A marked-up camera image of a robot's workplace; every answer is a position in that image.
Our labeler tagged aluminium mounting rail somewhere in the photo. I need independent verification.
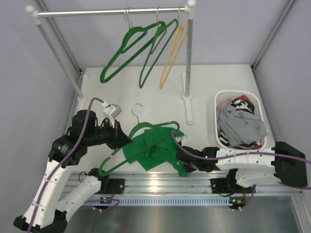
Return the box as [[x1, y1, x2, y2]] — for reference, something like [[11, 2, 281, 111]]
[[62, 171, 292, 196]]

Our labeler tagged yellow hanger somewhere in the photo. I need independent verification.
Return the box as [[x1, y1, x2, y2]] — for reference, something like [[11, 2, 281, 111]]
[[159, 6, 188, 89]]

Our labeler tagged white laundry basket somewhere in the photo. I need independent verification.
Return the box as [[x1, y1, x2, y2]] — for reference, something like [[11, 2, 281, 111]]
[[214, 90, 268, 150]]

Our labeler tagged green double hanger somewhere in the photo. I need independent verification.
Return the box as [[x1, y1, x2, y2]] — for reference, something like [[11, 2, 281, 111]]
[[99, 7, 168, 83]]

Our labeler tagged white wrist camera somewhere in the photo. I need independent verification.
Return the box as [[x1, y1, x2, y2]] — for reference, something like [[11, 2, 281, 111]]
[[102, 101, 122, 127], [175, 135, 192, 144]]

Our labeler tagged green tank top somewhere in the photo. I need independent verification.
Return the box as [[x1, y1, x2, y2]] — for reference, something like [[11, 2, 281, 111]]
[[122, 127, 188, 177]]

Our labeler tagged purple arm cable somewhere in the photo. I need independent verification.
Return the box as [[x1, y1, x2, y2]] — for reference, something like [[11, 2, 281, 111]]
[[25, 97, 121, 233], [171, 131, 311, 190]]

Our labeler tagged grey garment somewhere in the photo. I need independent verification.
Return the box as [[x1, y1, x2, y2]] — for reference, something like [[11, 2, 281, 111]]
[[219, 105, 268, 146]]

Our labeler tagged perforated cable tray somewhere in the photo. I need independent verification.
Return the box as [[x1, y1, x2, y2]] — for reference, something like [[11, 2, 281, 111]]
[[85, 196, 243, 206]]

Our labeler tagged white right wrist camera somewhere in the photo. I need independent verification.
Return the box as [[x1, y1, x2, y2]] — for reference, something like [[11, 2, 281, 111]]
[[175, 135, 192, 144]]

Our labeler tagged white metal clothes rack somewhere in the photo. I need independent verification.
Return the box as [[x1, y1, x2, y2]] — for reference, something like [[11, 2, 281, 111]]
[[25, 0, 196, 125]]

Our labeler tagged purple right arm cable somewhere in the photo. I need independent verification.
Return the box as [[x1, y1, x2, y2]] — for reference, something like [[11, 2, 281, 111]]
[[171, 131, 311, 190]]

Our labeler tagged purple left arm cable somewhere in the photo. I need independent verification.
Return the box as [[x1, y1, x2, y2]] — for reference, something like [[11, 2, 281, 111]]
[[25, 97, 121, 233]]

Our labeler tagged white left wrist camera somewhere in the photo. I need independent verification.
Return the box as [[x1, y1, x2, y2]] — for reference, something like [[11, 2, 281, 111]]
[[102, 101, 122, 127]]

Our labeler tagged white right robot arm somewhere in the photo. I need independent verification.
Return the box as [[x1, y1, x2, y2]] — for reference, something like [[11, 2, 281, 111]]
[[176, 142, 310, 193]]

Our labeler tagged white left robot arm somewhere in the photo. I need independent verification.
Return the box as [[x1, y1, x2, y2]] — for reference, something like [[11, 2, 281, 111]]
[[13, 110, 132, 233]]

